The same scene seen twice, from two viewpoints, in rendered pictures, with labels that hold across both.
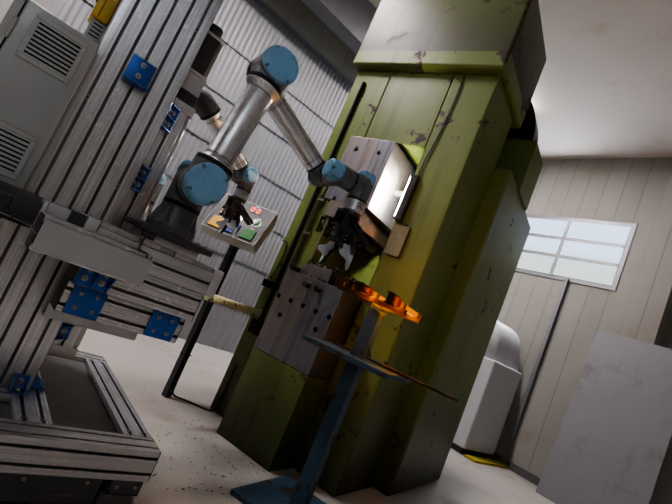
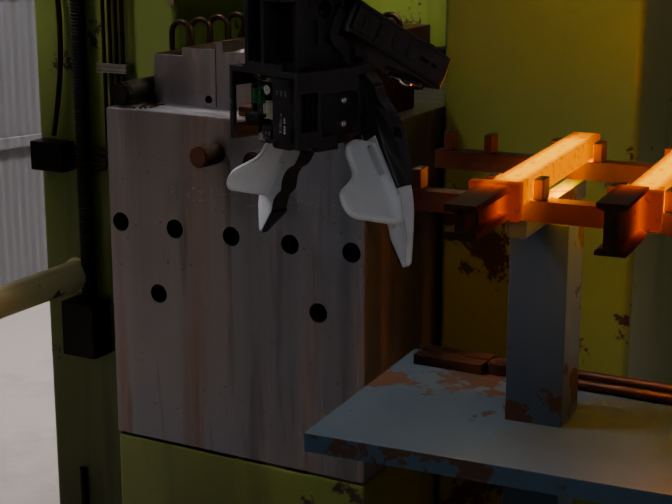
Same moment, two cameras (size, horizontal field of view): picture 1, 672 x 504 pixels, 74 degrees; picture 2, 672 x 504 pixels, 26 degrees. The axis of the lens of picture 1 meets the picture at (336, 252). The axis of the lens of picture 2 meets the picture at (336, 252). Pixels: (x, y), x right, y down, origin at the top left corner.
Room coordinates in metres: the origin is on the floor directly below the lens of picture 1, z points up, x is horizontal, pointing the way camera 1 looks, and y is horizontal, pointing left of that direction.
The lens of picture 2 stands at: (0.51, 0.09, 1.19)
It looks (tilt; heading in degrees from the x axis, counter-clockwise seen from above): 14 degrees down; 354
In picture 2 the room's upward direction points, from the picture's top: straight up
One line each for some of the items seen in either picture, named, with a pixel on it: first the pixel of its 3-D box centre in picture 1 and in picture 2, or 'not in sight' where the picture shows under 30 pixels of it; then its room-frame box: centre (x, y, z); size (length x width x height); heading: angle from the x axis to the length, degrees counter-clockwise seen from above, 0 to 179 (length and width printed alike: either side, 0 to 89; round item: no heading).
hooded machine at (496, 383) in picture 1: (472, 380); not in sight; (5.02, -1.97, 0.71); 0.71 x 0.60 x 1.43; 36
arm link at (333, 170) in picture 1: (337, 174); not in sight; (1.49, 0.10, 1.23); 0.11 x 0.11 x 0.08; 30
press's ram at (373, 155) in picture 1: (380, 188); not in sight; (2.52, -0.09, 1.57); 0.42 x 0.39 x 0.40; 146
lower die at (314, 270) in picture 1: (334, 281); (300, 58); (2.55, -0.06, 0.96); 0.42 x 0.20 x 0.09; 146
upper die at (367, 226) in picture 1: (358, 224); not in sight; (2.55, -0.06, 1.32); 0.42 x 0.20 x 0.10; 146
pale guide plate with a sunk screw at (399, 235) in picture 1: (397, 240); not in sight; (2.30, -0.27, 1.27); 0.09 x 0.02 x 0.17; 56
